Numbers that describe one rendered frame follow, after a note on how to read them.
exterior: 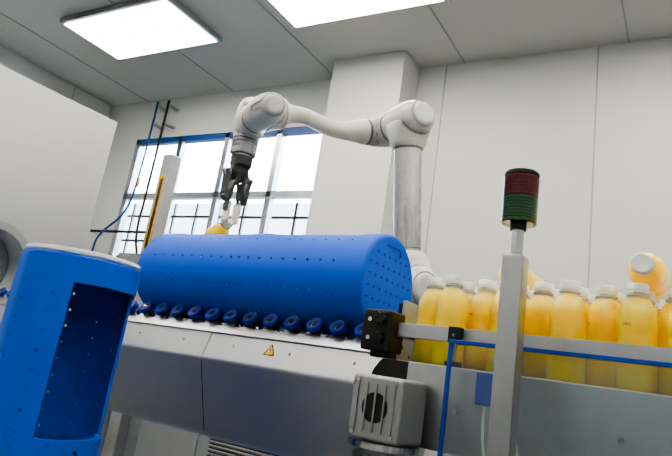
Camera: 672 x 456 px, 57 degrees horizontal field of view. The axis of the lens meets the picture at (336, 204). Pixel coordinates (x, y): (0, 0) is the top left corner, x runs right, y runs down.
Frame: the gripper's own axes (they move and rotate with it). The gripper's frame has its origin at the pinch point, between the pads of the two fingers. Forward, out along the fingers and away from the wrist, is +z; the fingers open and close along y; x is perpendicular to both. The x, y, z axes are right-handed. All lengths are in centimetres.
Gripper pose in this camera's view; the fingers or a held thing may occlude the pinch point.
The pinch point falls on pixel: (230, 213)
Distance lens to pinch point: 208.8
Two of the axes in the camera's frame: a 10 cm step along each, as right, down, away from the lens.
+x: 8.2, -0.3, -5.7
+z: -1.5, 9.5, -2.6
